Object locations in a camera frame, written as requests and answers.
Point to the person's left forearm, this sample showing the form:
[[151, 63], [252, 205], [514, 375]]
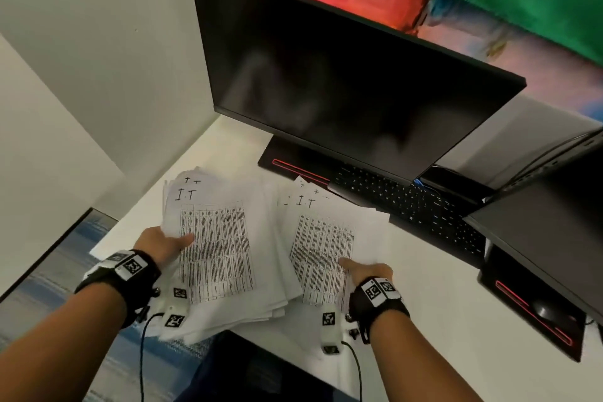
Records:
[[61, 345]]

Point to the person's right hand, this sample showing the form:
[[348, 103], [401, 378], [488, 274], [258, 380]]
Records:
[[372, 272]]

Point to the black mouse pad red trim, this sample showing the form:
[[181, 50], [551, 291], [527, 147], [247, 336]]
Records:
[[499, 274]]

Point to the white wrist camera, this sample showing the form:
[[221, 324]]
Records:
[[174, 317], [330, 335]]

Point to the person's dark trousers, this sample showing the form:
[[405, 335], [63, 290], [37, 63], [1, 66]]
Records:
[[245, 373]]

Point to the black left wristband with markers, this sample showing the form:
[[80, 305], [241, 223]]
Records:
[[99, 279]]

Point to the black computer mouse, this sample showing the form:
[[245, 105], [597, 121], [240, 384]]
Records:
[[547, 311]]

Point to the person's right forearm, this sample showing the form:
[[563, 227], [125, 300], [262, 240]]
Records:
[[414, 359]]

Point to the black keyboard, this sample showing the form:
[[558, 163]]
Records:
[[424, 213]]

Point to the stack of white printed papers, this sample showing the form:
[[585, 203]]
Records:
[[235, 227]]

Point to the black computer monitor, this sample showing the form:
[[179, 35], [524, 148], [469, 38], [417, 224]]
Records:
[[542, 237], [353, 86]]

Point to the black right wristband with markers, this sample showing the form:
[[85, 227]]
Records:
[[362, 317]]

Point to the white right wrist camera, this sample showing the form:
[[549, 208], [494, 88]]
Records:
[[330, 335]]

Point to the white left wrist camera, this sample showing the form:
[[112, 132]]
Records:
[[174, 317]]

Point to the white table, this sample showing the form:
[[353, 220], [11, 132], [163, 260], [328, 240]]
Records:
[[447, 312]]

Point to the glossy black box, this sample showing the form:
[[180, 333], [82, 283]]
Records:
[[452, 178]]

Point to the black red-striped monitor base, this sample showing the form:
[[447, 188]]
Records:
[[282, 152]]

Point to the grey desk divider panel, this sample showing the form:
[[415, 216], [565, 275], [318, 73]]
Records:
[[513, 138]]

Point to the black wristband with markers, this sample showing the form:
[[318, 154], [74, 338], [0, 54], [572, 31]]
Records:
[[362, 317], [99, 279]]

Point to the person's left hand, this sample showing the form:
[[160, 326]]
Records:
[[160, 246]]

